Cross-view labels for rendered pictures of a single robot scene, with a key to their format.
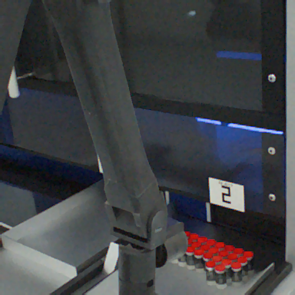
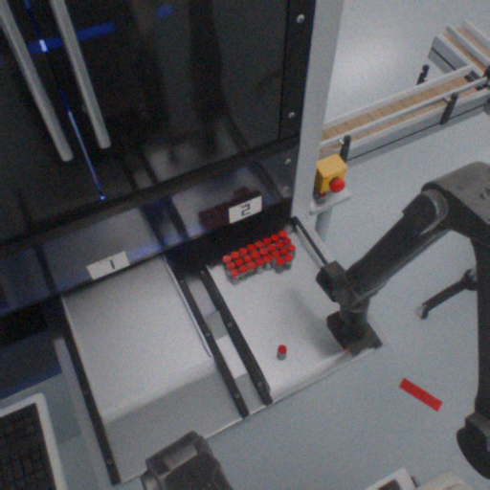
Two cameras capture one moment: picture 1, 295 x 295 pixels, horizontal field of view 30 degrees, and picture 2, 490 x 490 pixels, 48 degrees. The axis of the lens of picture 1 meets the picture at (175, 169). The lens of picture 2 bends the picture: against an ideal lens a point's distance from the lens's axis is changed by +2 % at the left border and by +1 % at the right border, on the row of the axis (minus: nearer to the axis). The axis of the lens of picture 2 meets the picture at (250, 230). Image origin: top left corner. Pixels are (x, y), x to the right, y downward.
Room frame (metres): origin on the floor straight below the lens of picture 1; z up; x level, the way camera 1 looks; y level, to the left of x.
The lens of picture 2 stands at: (0.72, 0.58, 2.07)
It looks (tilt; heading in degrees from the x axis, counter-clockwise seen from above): 57 degrees down; 293
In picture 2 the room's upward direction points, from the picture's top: straight up
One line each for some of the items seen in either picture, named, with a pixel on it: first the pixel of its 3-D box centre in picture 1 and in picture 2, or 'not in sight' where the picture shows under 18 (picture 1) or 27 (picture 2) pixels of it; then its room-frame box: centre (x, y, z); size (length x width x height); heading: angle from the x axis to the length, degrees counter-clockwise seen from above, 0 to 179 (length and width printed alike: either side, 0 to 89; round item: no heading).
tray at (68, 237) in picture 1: (91, 223); (132, 321); (1.17, 0.22, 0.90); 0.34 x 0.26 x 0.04; 140
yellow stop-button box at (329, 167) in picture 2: not in sight; (327, 171); (0.88, -0.31, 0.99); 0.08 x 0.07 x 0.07; 140
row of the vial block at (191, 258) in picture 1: (203, 263); (263, 264); (0.95, -0.04, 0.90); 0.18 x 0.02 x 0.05; 50
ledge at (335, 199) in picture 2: not in sight; (319, 188); (0.91, -0.35, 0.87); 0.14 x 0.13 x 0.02; 140
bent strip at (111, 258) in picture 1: (94, 271); (226, 344); (0.94, 0.18, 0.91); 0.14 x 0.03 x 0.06; 141
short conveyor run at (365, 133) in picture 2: not in sight; (383, 120); (0.81, -0.62, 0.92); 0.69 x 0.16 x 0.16; 50
